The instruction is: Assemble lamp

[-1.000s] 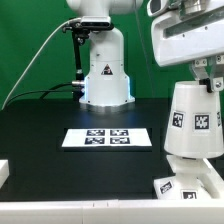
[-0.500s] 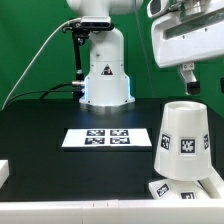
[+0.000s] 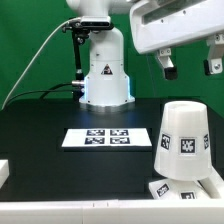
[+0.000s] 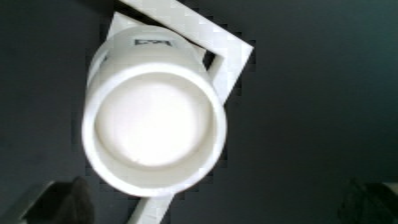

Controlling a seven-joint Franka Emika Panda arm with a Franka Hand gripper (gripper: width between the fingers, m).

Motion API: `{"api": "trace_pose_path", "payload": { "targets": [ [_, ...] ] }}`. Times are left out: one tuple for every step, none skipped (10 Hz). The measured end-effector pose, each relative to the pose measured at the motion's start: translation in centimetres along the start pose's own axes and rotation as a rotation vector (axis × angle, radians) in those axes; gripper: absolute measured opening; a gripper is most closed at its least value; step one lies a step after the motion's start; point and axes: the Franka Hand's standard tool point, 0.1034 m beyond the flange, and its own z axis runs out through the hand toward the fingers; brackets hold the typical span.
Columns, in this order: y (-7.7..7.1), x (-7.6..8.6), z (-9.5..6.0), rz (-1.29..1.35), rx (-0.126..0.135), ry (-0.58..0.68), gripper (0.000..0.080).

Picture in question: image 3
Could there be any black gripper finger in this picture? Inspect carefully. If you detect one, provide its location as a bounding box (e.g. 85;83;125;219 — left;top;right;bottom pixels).
204;33;224;75
156;48;178;80

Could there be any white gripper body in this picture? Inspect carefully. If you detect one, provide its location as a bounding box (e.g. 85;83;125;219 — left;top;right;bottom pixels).
130;0;224;54

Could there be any white conical lamp shade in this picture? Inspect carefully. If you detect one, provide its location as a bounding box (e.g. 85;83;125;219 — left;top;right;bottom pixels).
154;101;212;181

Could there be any white square lamp base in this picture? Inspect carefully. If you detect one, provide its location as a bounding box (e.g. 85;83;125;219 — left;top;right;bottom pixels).
148;178;210;200

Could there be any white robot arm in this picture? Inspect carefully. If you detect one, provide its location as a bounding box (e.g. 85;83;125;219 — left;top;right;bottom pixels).
66;0;224;108

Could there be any white marker tag sheet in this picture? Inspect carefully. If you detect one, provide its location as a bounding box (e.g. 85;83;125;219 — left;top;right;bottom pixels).
62;128;152;148

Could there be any black camera on stand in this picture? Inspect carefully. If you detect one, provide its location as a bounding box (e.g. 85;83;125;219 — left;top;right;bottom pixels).
62;17;114;100

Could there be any black cable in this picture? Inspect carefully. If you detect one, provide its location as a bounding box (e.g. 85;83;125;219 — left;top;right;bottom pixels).
1;83;81;109

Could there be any white L-shaped fence wall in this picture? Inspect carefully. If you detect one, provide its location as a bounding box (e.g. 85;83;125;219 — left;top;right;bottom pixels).
0;172;224;224

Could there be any grey camera cable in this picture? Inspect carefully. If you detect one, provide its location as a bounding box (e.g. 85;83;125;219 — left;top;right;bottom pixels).
1;18;83;111

